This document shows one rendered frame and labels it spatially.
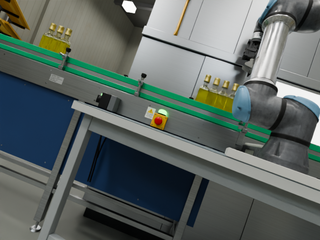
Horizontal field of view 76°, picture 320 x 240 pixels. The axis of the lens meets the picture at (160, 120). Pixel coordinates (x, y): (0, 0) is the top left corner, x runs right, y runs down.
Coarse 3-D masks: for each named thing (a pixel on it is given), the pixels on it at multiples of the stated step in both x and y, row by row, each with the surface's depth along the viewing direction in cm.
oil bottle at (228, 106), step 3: (228, 96) 121; (231, 96) 120; (234, 96) 120; (228, 99) 120; (231, 99) 120; (225, 102) 122; (228, 102) 120; (231, 102) 120; (225, 105) 120; (228, 105) 120; (231, 105) 120; (225, 108) 120; (228, 108) 120; (231, 108) 119; (228, 111) 119; (231, 111) 119
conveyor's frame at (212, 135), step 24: (24, 72) 117; (48, 72) 116; (72, 96) 114; (96, 96) 113; (120, 96) 112; (144, 120) 110; (168, 120) 109; (192, 120) 108; (216, 144) 107; (312, 168) 112
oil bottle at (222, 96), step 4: (220, 92) 121; (224, 92) 121; (220, 96) 121; (224, 96) 120; (216, 100) 121; (220, 100) 120; (224, 100) 120; (216, 104) 120; (220, 104) 120; (224, 104) 120; (220, 108) 120
